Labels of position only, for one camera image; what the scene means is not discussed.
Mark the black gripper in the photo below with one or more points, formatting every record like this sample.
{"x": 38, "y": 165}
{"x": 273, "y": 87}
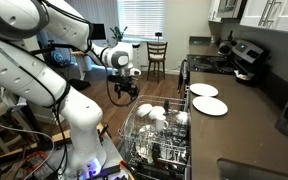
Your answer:
{"x": 125, "y": 87}

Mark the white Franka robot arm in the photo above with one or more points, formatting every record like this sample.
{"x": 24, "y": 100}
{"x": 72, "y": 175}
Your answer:
{"x": 17, "y": 66}

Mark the white dinner plate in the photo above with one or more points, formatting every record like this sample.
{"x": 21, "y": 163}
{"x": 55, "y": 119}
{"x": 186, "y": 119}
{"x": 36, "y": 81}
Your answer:
{"x": 204, "y": 89}
{"x": 210, "y": 106}

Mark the black dishwasher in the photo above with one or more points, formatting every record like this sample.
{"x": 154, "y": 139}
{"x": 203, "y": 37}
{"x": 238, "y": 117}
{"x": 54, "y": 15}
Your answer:
{"x": 144, "y": 176}

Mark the white bowl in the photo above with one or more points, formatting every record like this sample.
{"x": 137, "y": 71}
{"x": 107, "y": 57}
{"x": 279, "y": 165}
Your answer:
{"x": 183, "y": 117}
{"x": 144, "y": 110}
{"x": 156, "y": 111}

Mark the white drawer unit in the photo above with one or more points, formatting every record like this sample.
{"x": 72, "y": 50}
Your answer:
{"x": 136, "y": 56}

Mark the small white cup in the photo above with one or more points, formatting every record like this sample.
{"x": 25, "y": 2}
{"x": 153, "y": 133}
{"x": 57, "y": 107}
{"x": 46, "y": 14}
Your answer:
{"x": 146, "y": 129}

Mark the white mug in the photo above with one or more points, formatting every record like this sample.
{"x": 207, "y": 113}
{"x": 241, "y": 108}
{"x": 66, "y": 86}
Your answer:
{"x": 160, "y": 122}

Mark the black object on floor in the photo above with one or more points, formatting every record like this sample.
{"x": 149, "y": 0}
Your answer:
{"x": 79, "y": 85}

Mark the brown wooden chair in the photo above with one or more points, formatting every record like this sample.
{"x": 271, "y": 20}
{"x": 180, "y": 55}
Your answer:
{"x": 157, "y": 55}

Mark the white desk wooden top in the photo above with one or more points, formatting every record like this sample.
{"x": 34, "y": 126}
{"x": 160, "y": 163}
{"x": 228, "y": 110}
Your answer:
{"x": 84, "y": 63}

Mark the dark oven towel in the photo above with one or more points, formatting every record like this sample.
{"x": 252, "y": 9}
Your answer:
{"x": 183, "y": 75}

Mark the grey robot mounting table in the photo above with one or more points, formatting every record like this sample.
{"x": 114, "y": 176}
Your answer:
{"x": 112, "y": 153}

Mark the green potted plant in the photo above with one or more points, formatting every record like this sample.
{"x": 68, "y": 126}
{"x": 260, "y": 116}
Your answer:
{"x": 118, "y": 33}

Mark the black monitor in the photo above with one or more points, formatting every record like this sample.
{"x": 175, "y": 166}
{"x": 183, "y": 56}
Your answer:
{"x": 99, "y": 31}

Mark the orange black clamp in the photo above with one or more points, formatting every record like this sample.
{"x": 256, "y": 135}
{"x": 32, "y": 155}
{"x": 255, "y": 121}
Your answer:
{"x": 124, "y": 165}

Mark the black computer blue light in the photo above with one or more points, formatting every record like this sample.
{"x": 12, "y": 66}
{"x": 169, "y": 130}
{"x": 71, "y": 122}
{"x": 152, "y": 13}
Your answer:
{"x": 59, "y": 58}

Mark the white window blind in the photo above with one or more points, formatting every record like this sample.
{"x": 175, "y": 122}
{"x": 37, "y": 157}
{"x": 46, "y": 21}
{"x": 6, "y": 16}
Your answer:
{"x": 140, "y": 16}

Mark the black electric stove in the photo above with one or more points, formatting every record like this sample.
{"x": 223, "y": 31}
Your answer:
{"x": 210, "y": 63}

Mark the small black dish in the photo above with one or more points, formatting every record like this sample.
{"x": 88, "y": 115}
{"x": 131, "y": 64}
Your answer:
{"x": 242, "y": 77}

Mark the dark bottle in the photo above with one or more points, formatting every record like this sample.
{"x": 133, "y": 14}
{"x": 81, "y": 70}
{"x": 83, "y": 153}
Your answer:
{"x": 230, "y": 36}

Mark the steel microwave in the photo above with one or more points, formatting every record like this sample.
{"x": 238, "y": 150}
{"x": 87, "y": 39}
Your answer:
{"x": 230, "y": 8}

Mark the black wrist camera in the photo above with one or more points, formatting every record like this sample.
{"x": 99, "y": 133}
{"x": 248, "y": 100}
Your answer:
{"x": 120, "y": 79}

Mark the small camera on tripod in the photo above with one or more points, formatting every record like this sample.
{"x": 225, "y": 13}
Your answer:
{"x": 158, "y": 34}

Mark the white wall cabinet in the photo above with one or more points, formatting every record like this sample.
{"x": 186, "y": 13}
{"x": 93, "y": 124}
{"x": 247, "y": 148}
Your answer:
{"x": 284, "y": 13}
{"x": 214, "y": 10}

